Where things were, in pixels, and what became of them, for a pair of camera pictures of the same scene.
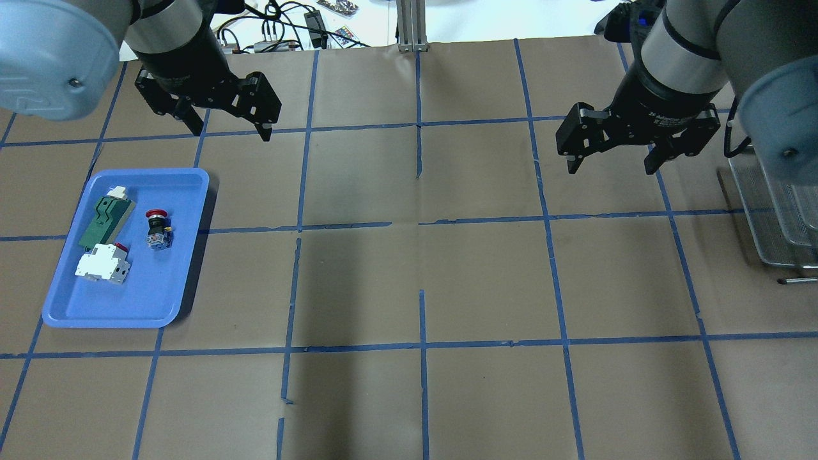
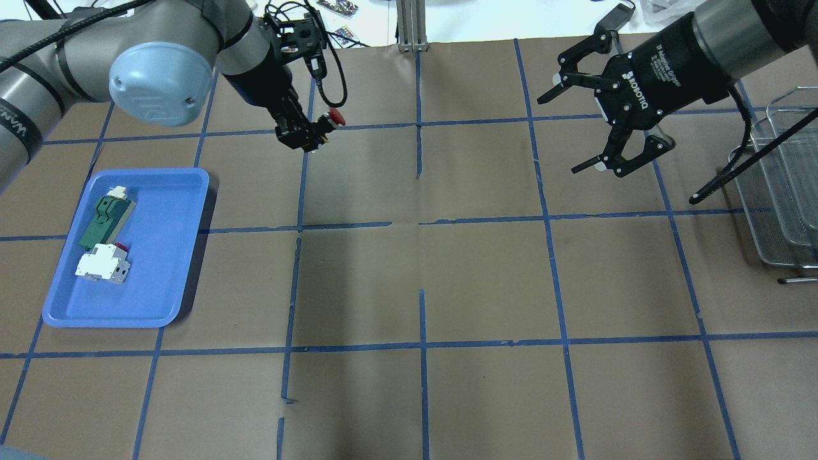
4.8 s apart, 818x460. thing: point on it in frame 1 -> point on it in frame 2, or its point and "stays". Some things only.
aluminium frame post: (411, 22) stays
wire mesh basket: (783, 218) stays
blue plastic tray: (152, 294) stays
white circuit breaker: (106, 261) stays
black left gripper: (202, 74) -> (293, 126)
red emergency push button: (159, 236) -> (335, 117)
